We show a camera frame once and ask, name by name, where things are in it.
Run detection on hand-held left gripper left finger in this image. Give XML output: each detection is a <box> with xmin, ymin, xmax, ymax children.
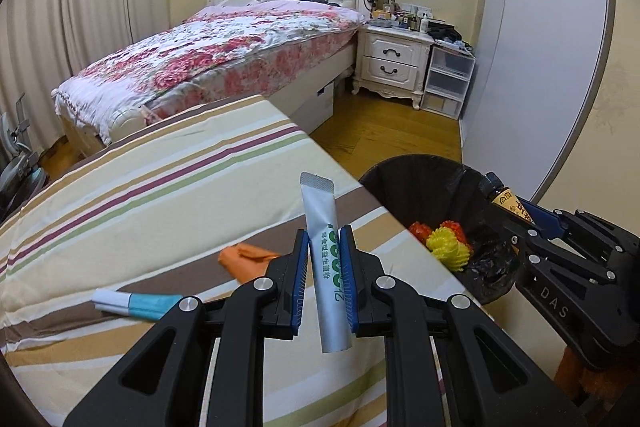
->
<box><xmin>62</xmin><ymin>229</ymin><xmax>311</xmax><ymax>427</ymax></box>

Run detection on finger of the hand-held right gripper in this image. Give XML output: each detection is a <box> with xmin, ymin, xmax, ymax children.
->
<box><xmin>502</xmin><ymin>218</ymin><xmax>623</xmax><ymax>290</ymax></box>
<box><xmin>515</xmin><ymin>196</ymin><xmax>640</xmax><ymax>260</ymax></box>

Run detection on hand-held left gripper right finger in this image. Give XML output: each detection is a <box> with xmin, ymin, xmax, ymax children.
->
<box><xmin>337</xmin><ymin>226</ymin><xmax>588</xmax><ymax>427</ymax></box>

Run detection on grey sachet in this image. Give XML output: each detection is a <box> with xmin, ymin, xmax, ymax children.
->
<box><xmin>300</xmin><ymin>172</ymin><xmax>357</xmax><ymax>354</ymax></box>

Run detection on yellow foam fruit net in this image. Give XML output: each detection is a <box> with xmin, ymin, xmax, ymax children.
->
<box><xmin>426</xmin><ymin>228</ymin><xmax>474</xmax><ymax>276</ymax></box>

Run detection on trash bin with black bag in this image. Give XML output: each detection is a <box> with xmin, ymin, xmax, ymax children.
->
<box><xmin>357</xmin><ymin>154</ymin><xmax>524</xmax><ymax>306</ymax></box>

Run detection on orange crumpled paper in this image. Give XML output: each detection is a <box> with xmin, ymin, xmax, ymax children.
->
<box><xmin>217</xmin><ymin>244</ymin><xmax>284</xmax><ymax>286</ymax></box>

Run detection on blue and white paper packet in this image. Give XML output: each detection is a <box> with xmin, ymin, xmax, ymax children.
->
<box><xmin>91</xmin><ymin>288</ymin><xmax>184</xmax><ymax>322</ymax></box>

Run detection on white wardrobe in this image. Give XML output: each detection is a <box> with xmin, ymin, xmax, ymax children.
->
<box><xmin>460</xmin><ymin>0</ymin><xmax>619</xmax><ymax>204</ymax></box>

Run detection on clear plastic drawer unit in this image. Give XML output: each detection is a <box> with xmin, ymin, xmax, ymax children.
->
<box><xmin>420</xmin><ymin>44</ymin><xmax>476</xmax><ymax>120</ymax></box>

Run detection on striped table cloth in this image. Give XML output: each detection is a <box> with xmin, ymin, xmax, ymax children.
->
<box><xmin>0</xmin><ymin>94</ymin><xmax>496</xmax><ymax>427</ymax></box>

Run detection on white storage box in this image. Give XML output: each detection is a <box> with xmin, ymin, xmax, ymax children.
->
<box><xmin>282</xmin><ymin>79</ymin><xmax>336</xmax><ymax>136</ymax></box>

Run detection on white nightstand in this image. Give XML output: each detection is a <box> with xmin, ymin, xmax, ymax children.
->
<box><xmin>352</xmin><ymin>24</ymin><xmax>435</xmax><ymax>110</ymax></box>

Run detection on small bottles on nightstand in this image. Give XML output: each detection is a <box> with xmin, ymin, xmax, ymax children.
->
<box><xmin>367</xmin><ymin>0</ymin><xmax>474</xmax><ymax>54</ymax></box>

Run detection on floral quilt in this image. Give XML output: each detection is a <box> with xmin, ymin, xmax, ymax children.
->
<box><xmin>52</xmin><ymin>0</ymin><xmax>366</xmax><ymax>146</ymax></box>

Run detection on beige curtain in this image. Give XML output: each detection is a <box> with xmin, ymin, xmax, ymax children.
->
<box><xmin>0</xmin><ymin>0</ymin><xmax>173</xmax><ymax>152</ymax></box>

